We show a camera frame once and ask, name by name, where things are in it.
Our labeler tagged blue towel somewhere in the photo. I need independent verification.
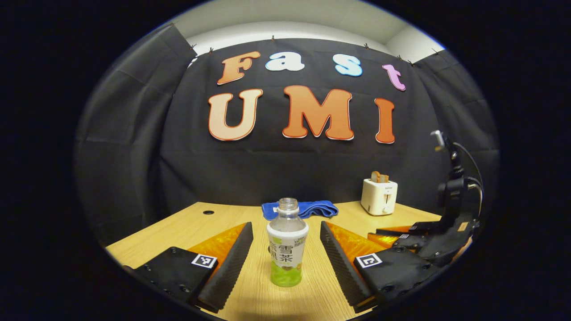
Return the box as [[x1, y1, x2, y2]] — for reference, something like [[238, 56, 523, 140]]
[[261, 200, 339, 221]]

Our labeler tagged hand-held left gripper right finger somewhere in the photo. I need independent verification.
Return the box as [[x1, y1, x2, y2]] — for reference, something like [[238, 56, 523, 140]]
[[320, 221, 441, 314]]

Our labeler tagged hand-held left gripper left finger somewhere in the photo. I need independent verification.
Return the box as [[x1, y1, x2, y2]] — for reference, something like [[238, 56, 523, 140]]
[[122, 222, 254, 313]]

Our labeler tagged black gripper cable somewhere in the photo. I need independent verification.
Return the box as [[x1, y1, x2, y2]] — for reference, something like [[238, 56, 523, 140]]
[[453, 142, 486, 217]]

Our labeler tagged clear water bottle white label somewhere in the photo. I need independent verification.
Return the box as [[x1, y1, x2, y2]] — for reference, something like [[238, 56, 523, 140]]
[[266, 198, 309, 288]]

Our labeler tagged black backdrop cloth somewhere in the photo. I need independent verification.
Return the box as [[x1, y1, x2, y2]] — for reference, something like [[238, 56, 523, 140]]
[[75, 22, 500, 246]]

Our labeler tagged cream toaster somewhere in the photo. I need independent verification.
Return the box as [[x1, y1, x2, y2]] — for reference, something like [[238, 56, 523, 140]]
[[360, 178, 398, 217]]

